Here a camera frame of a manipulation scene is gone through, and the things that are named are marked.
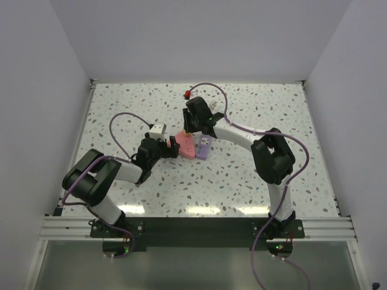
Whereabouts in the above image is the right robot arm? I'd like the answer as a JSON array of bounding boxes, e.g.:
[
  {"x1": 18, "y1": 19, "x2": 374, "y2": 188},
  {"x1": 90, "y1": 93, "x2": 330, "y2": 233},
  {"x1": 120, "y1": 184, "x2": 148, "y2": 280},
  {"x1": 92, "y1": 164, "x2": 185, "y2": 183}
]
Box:
[{"x1": 183, "y1": 97, "x2": 295, "y2": 237}]

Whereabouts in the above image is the purple power strip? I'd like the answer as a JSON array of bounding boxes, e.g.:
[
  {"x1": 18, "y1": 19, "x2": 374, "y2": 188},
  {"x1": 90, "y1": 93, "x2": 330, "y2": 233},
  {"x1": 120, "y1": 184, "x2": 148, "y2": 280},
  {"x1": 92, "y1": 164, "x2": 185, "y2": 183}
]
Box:
[{"x1": 196, "y1": 134, "x2": 213, "y2": 161}]

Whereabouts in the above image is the pink triangular power strip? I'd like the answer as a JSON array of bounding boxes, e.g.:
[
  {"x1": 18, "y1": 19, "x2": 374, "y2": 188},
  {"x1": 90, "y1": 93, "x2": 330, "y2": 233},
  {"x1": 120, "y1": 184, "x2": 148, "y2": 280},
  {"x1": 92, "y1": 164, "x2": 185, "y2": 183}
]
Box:
[{"x1": 175, "y1": 130, "x2": 196, "y2": 160}]

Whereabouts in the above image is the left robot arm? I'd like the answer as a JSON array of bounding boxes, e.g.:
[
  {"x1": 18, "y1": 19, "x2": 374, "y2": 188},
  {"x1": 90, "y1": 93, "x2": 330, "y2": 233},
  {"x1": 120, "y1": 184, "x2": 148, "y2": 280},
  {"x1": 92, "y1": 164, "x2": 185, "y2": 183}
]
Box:
[{"x1": 62, "y1": 134, "x2": 180, "y2": 237}]

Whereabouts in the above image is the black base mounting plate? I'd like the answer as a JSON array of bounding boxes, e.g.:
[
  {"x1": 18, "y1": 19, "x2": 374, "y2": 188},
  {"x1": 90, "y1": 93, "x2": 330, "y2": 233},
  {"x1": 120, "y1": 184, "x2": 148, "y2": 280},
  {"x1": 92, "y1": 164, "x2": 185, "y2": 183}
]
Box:
[{"x1": 88, "y1": 217, "x2": 305, "y2": 255}]

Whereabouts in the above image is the red cable connector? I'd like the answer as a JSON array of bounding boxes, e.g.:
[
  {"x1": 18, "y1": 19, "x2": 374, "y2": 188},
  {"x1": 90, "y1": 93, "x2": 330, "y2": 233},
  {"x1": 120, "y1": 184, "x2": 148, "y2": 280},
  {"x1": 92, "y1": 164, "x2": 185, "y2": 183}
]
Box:
[{"x1": 184, "y1": 90, "x2": 191, "y2": 100}]

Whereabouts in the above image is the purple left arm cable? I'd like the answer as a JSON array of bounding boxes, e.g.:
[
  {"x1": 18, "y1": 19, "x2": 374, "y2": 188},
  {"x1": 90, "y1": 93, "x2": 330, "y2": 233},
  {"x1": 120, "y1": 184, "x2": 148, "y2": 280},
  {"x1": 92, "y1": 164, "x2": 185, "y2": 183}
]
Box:
[{"x1": 62, "y1": 112, "x2": 155, "y2": 260}]

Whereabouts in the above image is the aluminium front rail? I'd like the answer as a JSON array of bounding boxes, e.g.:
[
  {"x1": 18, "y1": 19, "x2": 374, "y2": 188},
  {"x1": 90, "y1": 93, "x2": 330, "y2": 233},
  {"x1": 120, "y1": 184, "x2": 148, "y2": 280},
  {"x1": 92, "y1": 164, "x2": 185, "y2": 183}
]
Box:
[{"x1": 39, "y1": 216, "x2": 357, "y2": 242}]

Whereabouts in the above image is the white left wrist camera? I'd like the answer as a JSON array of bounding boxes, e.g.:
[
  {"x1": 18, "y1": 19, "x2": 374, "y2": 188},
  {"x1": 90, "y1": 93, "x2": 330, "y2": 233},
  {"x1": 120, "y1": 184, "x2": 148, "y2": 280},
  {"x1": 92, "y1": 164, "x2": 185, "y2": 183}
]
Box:
[{"x1": 149, "y1": 123, "x2": 166, "y2": 140}]

